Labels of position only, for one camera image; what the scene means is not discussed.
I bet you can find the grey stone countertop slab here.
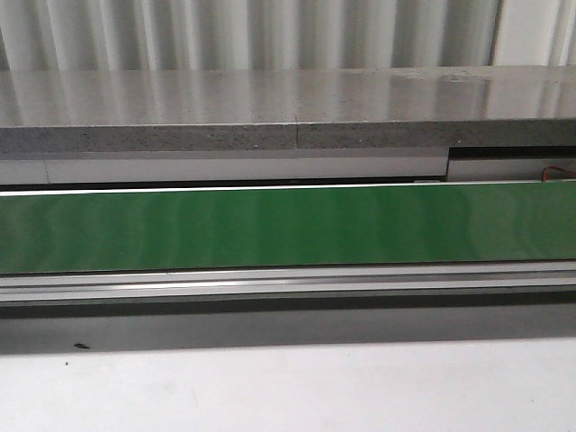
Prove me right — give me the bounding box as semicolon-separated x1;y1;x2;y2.
1;67;575;154

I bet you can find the green conveyor belt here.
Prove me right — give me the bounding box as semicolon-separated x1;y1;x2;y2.
1;181;575;275

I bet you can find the white pleated curtain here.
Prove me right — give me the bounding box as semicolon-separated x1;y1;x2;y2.
1;1;575;71

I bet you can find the silver conveyor rear rail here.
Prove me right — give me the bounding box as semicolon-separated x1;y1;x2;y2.
1;146;575;186

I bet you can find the silver conveyor rail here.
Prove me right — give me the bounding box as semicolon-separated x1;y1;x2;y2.
1;146;575;186
1;260;575;306

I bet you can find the silver conveyor front rail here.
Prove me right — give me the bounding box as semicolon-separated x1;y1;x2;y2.
1;260;575;306

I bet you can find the red orange wire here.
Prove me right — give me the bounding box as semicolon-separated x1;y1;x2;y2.
541;166;576;183

